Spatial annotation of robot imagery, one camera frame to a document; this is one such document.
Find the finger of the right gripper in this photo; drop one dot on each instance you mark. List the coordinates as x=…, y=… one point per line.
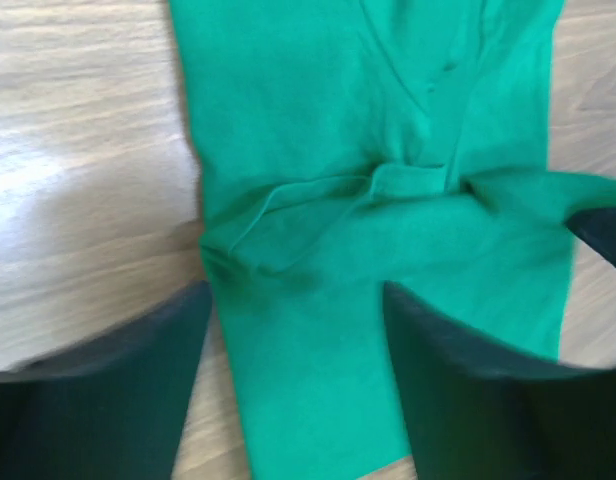
x=597, y=228

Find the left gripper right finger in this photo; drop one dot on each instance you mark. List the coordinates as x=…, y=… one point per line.
x=475, y=408

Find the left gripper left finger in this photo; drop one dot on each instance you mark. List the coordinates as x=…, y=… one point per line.
x=111, y=407

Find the green t shirt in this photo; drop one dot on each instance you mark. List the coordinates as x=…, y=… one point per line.
x=344, y=144

